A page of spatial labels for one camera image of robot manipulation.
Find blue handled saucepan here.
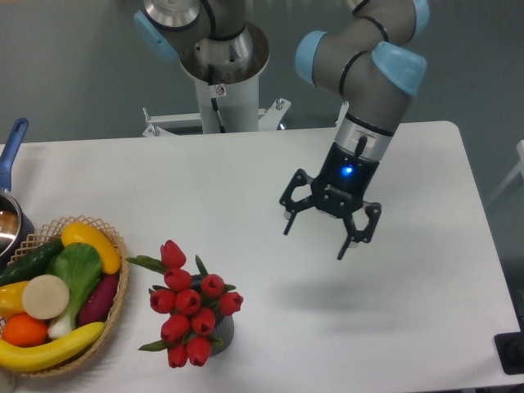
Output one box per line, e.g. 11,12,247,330
1,118,34,269

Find black cable on pedestal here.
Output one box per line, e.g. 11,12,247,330
206,64,227,133

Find purple sweet potato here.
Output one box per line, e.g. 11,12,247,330
77,274,119,327

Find yellow banana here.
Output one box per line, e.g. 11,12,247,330
1,322,105,373

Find yellow squash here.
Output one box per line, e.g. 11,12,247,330
61,222,121,274

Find black device at edge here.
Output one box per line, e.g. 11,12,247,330
494,332,523,375

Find green bok choy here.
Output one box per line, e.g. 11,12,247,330
46,243,102,340

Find beige round disc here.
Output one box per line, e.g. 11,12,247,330
21,274,70,320

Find dark grey ribbed vase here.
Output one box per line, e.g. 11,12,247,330
189,274,237,356

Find white object at right edge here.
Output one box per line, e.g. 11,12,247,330
487,140,523,206

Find orange fruit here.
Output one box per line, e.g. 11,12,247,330
2,314,47,347

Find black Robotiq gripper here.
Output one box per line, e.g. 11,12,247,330
278,142,382,261

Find woven wicker basket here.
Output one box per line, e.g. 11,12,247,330
7,215,129,377

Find red tulip bouquet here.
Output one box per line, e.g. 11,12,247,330
127,240,244,368

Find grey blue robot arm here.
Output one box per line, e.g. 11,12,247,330
133,1,430,247

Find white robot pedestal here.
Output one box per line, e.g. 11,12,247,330
180,21,269,133

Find white metal base frame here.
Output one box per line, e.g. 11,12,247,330
141,97,349,138

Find yellow bell pepper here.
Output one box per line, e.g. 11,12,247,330
0,281,29,320

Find green cucumber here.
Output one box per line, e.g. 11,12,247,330
1,239,64,287

